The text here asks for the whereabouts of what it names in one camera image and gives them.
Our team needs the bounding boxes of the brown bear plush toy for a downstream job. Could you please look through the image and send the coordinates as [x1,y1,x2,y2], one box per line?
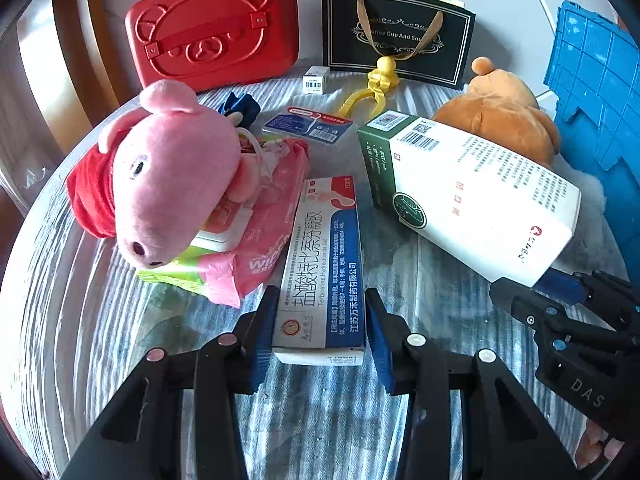
[431,56,561,170]

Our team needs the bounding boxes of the pink wet wipes pack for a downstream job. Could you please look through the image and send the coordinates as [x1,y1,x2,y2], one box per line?
[136,137,312,311]

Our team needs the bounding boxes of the person's right hand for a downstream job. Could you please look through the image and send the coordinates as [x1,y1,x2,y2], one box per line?
[575,420,626,471]

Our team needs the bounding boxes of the cream bear plush blue dress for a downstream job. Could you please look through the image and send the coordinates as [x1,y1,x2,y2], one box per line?
[216,91,261,131]

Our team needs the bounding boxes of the blue plastic crate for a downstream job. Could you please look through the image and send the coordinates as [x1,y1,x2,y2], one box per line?
[542,0,640,281]

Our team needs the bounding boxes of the white blue medicine box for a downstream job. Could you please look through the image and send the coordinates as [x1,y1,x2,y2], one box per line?
[271,176,366,367]

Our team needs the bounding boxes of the red bear-embossed carry case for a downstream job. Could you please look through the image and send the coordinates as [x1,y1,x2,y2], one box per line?
[125,0,300,95]

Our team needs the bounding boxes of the green and white carton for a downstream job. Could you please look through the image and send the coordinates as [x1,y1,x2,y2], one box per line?
[356,111,582,286]

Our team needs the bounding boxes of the grey fluffy plush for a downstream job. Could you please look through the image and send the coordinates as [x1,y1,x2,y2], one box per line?
[552,157,608,221]

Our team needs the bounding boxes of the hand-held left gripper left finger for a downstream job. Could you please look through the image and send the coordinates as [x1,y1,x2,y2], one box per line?
[60,285,281,480]

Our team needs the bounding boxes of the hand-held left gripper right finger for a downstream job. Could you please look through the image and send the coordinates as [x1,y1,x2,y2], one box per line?
[365,287,581,480]

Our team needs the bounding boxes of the black paper gift bag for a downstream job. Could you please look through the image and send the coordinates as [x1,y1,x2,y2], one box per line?
[321,0,477,91]

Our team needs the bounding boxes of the clear plastic blue-label box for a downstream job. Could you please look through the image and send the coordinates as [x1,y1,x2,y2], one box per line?
[260,106,355,147]

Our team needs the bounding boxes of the small white barcode box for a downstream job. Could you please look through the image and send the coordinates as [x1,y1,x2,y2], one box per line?
[302,66,331,96]

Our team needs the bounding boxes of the pink pig plush toy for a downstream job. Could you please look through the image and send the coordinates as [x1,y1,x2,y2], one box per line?
[66,79,273,268]

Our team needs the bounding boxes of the wooden chair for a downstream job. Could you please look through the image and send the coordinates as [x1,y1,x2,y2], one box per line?
[15,0,171,141]

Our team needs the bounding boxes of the yellow duck clip tongs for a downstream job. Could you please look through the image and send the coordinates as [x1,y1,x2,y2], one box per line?
[337,56,401,120]

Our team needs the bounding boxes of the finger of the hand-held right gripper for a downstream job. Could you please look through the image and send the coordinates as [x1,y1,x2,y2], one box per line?
[532,267,640,321]
[489,276,576,333]

